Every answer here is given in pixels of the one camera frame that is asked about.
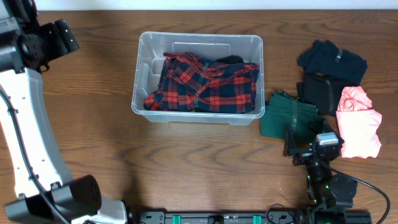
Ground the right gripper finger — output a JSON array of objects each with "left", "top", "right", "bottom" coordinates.
[
  {"left": 282, "top": 127, "right": 298, "bottom": 157},
  {"left": 322, "top": 121, "right": 342, "bottom": 144}
]

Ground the pink garment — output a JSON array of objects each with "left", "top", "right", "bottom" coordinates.
[{"left": 336, "top": 86, "right": 382, "bottom": 159}]

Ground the dark green garment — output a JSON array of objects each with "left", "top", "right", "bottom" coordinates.
[{"left": 261, "top": 91, "right": 325, "bottom": 143}]

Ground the red navy plaid shirt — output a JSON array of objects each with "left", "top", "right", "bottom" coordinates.
[{"left": 144, "top": 52, "right": 259, "bottom": 114}]

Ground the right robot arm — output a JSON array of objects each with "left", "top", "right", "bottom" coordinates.
[{"left": 283, "top": 122, "right": 358, "bottom": 223}]

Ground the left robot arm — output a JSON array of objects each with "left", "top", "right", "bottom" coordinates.
[{"left": 1, "top": 0, "right": 129, "bottom": 224}]

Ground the black folded garment with tape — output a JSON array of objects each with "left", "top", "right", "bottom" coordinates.
[{"left": 297, "top": 73, "right": 354, "bottom": 116}]

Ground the navy folded garment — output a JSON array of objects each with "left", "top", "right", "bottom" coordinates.
[{"left": 297, "top": 40, "right": 368, "bottom": 86}]

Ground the clear plastic storage bin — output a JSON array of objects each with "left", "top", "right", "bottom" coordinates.
[{"left": 131, "top": 32, "right": 266, "bottom": 126}]

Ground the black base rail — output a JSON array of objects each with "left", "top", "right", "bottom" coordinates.
[{"left": 133, "top": 210, "right": 373, "bottom": 224}]

